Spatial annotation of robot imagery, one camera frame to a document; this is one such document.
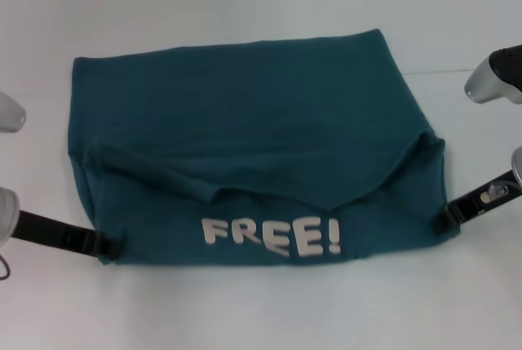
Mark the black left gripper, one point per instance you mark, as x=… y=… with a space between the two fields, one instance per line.
x=53 y=229

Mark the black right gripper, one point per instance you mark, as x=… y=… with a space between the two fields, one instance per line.
x=485 y=199

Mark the teal blue t-shirt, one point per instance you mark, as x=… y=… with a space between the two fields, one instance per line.
x=253 y=134

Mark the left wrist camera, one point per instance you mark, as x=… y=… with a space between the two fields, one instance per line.
x=10 y=113

